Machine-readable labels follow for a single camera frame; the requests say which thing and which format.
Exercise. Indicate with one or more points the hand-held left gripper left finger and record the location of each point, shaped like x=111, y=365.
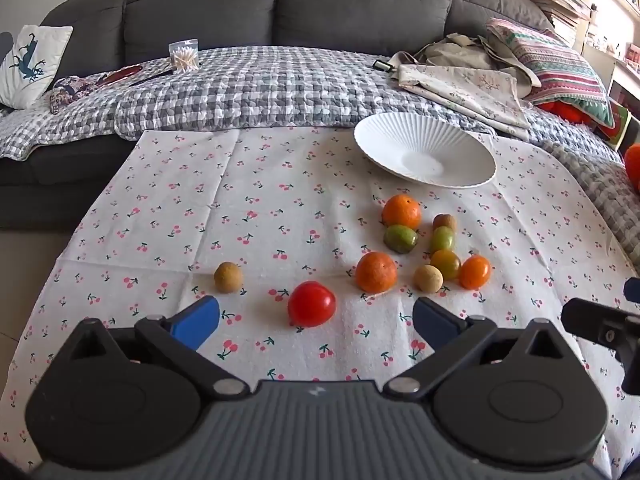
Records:
x=195, y=321

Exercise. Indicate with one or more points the dark red flat item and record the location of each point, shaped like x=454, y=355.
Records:
x=121, y=74

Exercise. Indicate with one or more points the small orange tangerine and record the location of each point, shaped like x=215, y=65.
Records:
x=475, y=272

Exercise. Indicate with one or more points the medium orange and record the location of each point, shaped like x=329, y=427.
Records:
x=376, y=272

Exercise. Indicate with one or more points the red tomato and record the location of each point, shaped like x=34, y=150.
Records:
x=311, y=304

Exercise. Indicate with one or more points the floral fabric pouch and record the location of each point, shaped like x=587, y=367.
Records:
x=75, y=91

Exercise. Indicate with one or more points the grey knitted blanket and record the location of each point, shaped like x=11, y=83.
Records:
x=600, y=185

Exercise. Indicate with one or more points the yellow-green tomato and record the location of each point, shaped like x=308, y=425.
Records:
x=445, y=263

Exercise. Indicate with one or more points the brown longan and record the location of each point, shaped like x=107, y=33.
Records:
x=445, y=220

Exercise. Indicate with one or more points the white bookshelf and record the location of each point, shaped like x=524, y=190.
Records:
x=622, y=35

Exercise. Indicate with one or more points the dark grey sofa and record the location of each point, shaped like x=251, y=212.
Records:
x=200, y=0

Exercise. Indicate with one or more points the green oval fruit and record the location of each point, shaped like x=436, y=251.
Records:
x=400, y=239

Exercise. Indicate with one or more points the red-orange fabric item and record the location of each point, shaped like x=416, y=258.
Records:
x=562, y=111

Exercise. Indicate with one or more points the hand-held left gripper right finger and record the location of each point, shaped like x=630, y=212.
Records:
x=435, y=322

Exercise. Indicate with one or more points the cherry print tablecloth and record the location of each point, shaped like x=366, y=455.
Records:
x=200, y=210

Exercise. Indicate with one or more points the orange plush item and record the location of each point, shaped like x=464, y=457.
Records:
x=634, y=163

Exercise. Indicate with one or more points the beige floral cloth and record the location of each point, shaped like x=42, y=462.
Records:
x=465, y=91

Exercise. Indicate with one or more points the red and green cushion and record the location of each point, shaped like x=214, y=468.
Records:
x=620, y=125

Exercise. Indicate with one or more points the stack of papers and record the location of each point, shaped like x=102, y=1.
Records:
x=555, y=4

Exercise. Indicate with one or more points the grey checkered blanket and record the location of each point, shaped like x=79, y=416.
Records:
x=275, y=85

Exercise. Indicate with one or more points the small black item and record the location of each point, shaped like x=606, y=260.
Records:
x=382, y=65

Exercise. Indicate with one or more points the white ribbed plate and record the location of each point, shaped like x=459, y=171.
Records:
x=425, y=155

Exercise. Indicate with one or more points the white deer print pillow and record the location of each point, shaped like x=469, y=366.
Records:
x=32, y=67

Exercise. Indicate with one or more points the striped patterned pillow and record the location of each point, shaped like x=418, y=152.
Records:
x=560, y=65

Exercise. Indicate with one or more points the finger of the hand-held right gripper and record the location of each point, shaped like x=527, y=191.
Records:
x=633, y=290
x=595, y=322

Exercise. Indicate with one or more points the small green fruit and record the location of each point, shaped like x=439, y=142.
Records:
x=443, y=239

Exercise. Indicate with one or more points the large orange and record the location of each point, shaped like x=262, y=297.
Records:
x=402, y=211

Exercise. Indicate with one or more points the clear cotton swab box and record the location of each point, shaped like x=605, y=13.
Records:
x=184, y=56

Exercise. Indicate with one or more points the beige canvas bag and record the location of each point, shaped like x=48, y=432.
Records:
x=450, y=52

